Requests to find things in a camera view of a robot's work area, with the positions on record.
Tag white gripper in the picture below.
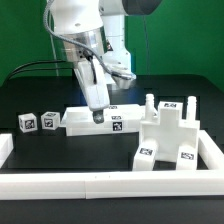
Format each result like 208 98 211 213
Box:
75 59 110 124

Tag white chair back frame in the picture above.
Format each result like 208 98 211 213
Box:
61 115 144 136

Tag white tagged cube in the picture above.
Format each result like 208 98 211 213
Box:
41 112 60 130
18 113 37 133

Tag white chair seat block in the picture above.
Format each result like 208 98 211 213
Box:
139 94 200 162

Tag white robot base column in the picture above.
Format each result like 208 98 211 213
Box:
102 15 136 89

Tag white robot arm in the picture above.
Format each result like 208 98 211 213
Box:
43 0 162 124

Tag white left fence piece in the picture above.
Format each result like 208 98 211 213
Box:
0 134 14 168

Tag white flat base plate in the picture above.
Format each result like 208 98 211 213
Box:
63 104 145 120

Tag black cables at base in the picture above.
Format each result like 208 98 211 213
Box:
5 59 76 83

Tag white L-shaped fence rail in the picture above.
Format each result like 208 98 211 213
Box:
0 130 224 200

